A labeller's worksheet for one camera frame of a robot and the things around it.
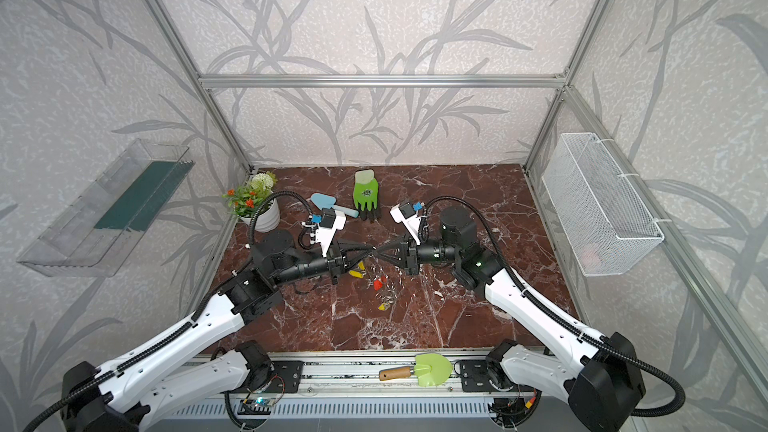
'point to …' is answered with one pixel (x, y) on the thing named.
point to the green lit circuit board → (256, 406)
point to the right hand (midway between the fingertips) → (378, 246)
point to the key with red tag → (377, 284)
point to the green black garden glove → (366, 194)
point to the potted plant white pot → (246, 200)
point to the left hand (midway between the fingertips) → (374, 247)
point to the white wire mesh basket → (606, 228)
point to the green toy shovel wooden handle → (429, 369)
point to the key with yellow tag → (356, 274)
